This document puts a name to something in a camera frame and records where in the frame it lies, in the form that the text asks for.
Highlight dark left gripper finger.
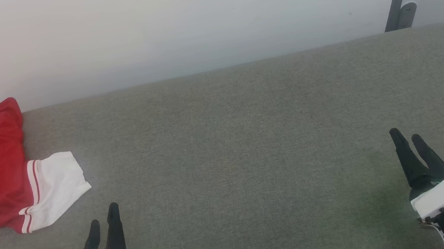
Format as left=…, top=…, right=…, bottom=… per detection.
left=73, top=219, right=105, bottom=249
left=91, top=200, right=131, bottom=249

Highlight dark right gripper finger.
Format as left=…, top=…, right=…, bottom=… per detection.
left=388, top=123, right=435, bottom=203
left=410, top=129, right=444, bottom=188

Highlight grey fabric sofa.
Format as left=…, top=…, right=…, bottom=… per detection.
left=0, top=22, right=444, bottom=249

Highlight grey rounded metal bracket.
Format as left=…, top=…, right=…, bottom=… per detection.
left=393, top=1, right=421, bottom=31

